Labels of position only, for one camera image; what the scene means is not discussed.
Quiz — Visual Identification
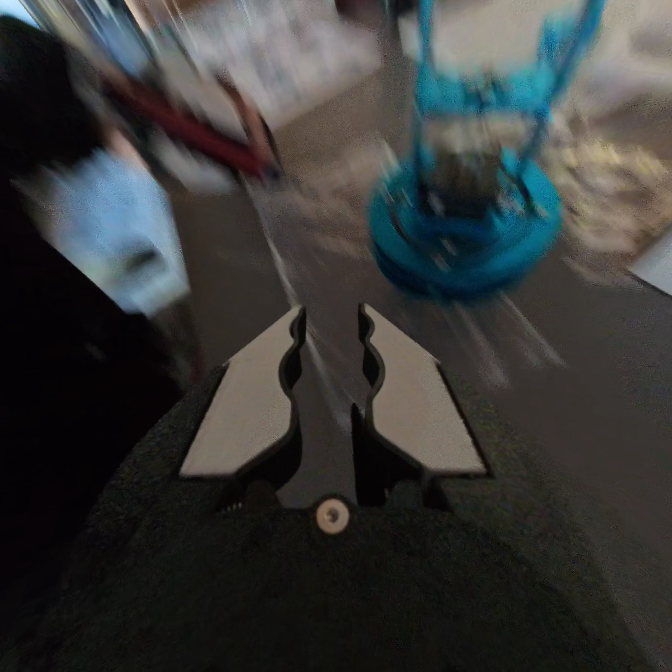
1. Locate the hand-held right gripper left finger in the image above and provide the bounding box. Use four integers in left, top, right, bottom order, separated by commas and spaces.
178, 304, 308, 478

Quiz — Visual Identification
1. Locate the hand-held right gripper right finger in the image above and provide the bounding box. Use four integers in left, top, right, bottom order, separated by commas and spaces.
357, 303, 489, 476

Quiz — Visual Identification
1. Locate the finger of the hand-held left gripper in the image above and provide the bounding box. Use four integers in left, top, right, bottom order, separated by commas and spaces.
173, 68, 263, 148
152, 139, 239, 195

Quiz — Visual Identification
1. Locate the blue toy robot arm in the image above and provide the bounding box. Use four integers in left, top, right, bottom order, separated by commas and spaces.
367, 0, 604, 302

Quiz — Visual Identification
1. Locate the white instruction booklet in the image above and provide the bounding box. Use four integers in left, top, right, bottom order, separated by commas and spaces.
173, 10, 381, 129

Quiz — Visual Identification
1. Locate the large clear plastic bag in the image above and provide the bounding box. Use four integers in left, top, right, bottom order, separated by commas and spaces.
236, 173, 568, 379

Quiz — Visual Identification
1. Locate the pile of small parts bags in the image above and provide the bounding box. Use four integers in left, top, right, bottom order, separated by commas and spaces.
535, 105, 672, 258

